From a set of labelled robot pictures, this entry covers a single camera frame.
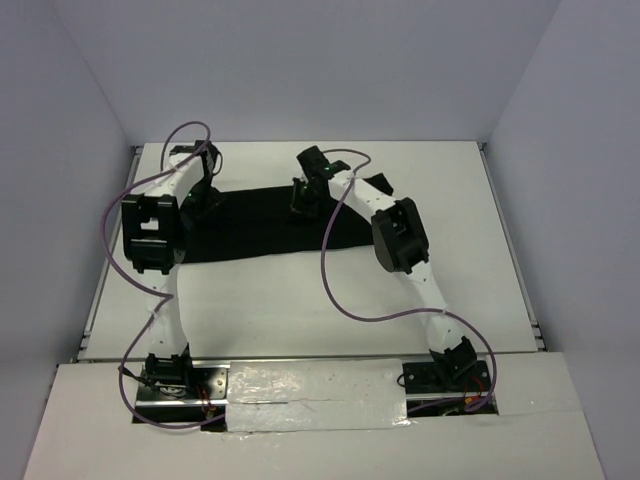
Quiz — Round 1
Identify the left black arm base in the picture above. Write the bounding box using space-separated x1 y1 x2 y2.
134 366 229 432

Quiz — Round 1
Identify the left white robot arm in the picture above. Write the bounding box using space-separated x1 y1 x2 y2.
121 140 222 399

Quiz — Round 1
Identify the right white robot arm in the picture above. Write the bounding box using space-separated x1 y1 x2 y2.
292 146 477 391

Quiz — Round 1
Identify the silver foil-covered panel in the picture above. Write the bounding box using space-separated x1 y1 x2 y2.
225 359 410 433

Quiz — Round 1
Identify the black t-shirt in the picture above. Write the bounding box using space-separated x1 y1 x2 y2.
177 172 396 265

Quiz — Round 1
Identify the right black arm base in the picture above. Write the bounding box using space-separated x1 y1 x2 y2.
396 361 492 418

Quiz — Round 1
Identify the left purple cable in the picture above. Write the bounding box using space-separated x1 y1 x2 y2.
101 120 229 429

